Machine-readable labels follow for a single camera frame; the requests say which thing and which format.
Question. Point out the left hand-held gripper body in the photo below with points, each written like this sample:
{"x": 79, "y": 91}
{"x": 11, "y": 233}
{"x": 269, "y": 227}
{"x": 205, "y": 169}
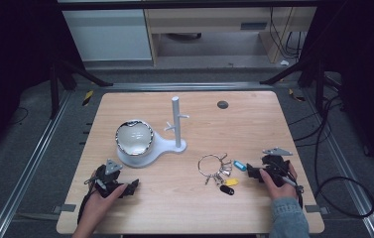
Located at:
{"x": 112, "y": 167}

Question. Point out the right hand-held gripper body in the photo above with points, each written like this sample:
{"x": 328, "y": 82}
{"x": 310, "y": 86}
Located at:
{"x": 275, "y": 163}

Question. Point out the person's right hand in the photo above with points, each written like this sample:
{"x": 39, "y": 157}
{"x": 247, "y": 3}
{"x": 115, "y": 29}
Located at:
{"x": 282, "y": 191}

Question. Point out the person's left hand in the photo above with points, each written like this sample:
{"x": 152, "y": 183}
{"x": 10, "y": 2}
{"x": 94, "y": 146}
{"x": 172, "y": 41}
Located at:
{"x": 97, "y": 205}

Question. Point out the white stand with peg pole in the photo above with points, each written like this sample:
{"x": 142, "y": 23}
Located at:
{"x": 163, "y": 145}

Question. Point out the grey round table grommet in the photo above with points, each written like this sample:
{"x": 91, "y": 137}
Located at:
{"x": 222, "y": 104}

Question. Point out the yellow black tape strip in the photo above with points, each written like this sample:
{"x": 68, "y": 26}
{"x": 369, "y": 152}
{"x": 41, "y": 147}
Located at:
{"x": 88, "y": 98}
{"x": 296, "y": 95}

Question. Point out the black metal stand legs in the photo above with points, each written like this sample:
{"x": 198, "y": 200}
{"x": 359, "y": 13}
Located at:
{"x": 55, "y": 89}
{"x": 310, "y": 76}

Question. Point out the small white floor object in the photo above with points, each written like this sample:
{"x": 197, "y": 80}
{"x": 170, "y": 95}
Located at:
{"x": 284, "y": 62}

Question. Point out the white cabinet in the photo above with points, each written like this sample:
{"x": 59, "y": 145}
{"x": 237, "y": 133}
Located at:
{"x": 108, "y": 34}

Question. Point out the grey table bracket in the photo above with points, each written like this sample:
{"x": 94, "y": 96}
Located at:
{"x": 316, "y": 209}
{"x": 64, "y": 208}

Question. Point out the metal floor rail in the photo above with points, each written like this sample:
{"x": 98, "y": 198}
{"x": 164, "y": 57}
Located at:
{"x": 349, "y": 185}
{"x": 29, "y": 172}

